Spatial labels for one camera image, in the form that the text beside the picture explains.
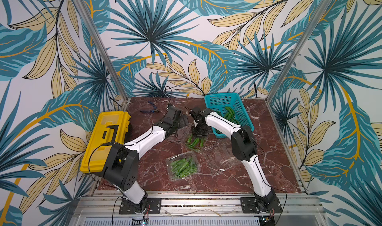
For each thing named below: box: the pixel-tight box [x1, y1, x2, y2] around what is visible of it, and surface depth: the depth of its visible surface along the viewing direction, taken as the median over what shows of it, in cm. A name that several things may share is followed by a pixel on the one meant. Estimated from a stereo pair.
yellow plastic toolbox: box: [80, 110, 131, 174], surface depth 83 cm
